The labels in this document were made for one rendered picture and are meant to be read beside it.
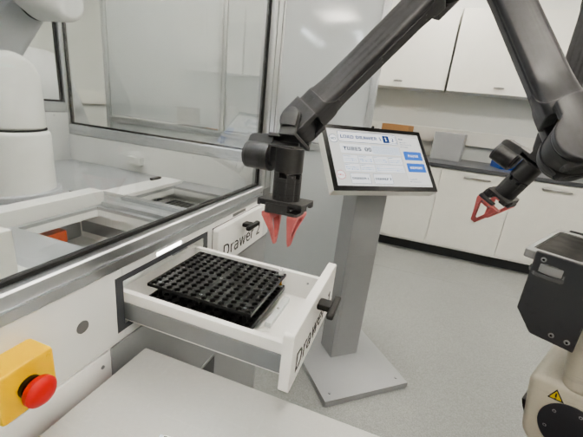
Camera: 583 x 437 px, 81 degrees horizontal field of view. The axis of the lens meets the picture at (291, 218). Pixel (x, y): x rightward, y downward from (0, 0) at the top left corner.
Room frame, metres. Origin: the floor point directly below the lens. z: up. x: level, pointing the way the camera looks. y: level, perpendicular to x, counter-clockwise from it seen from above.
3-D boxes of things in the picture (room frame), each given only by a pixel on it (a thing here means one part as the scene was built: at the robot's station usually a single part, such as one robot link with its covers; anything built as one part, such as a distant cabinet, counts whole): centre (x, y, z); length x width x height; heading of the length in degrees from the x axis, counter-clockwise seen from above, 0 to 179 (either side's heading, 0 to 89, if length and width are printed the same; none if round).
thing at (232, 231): (0.97, 0.15, 0.87); 0.29 x 0.02 x 0.11; 162
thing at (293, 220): (0.68, 0.01, 1.02); 0.07 x 0.07 x 0.09; 70
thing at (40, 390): (0.34, 0.30, 0.88); 0.04 x 0.03 x 0.04; 162
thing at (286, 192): (0.68, 0.02, 1.09); 0.10 x 0.07 x 0.07; 70
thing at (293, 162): (0.69, 0.02, 1.15); 0.07 x 0.06 x 0.07; 63
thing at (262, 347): (0.63, 0.14, 0.86); 0.40 x 0.26 x 0.06; 72
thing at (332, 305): (0.56, -0.08, 0.91); 0.07 x 0.04 x 0.01; 162
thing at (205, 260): (0.63, 0.13, 0.87); 0.22 x 0.18 x 0.06; 72
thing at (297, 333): (0.57, -0.06, 0.87); 0.29 x 0.02 x 0.11; 162
